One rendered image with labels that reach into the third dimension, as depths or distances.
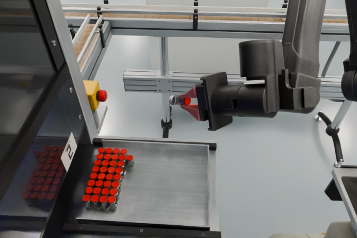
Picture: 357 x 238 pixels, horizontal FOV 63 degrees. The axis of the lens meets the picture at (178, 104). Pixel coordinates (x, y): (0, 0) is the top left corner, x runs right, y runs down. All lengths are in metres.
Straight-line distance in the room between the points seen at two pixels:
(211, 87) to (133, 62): 2.36
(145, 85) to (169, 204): 1.09
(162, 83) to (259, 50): 1.34
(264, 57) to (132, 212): 0.56
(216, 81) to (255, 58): 0.10
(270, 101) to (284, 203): 1.50
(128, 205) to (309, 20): 0.63
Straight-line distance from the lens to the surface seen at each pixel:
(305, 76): 0.54
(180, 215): 0.84
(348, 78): 0.74
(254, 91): 0.49
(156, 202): 0.86
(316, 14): 0.58
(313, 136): 2.37
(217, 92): 0.53
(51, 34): 0.73
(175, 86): 1.80
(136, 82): 1.81
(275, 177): 2.04
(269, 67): 0.49
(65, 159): 0.81
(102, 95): 0.98
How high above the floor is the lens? 1.64
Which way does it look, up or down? 43 degrees down
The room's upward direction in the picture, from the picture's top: straight up
